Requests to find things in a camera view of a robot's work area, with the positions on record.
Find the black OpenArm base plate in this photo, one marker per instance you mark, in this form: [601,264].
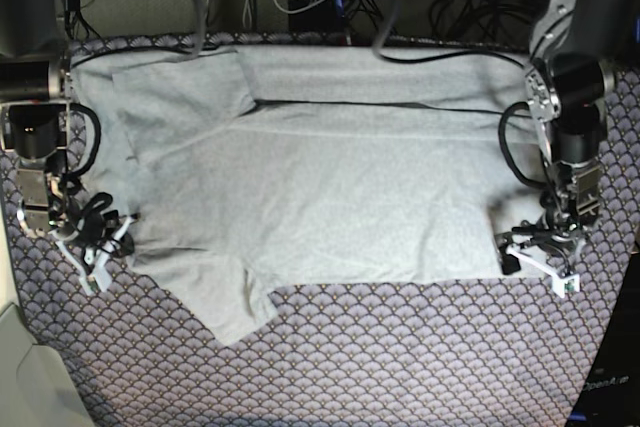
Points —
[610,395]

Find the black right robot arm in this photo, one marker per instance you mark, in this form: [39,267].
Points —
[55,139]

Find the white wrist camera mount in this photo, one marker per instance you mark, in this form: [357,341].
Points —
[564,280]
[97,279]

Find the black adapter box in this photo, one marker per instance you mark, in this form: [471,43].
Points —
[322,18]

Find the grey plastic bin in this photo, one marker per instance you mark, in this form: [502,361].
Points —
[36,388]

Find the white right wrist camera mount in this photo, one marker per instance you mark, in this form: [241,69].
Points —
[97,279]

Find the fan-patterned table cloth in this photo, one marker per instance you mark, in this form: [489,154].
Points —
[502,351]

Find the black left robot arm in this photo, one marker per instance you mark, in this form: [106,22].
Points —
[569,74]

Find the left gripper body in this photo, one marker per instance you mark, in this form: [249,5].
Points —
[541,240]

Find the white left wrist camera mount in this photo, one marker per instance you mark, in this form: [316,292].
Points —
[564,280]

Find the grey T-shirt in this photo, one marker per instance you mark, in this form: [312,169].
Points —
[260,167]

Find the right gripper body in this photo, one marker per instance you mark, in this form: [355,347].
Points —
[92,229]

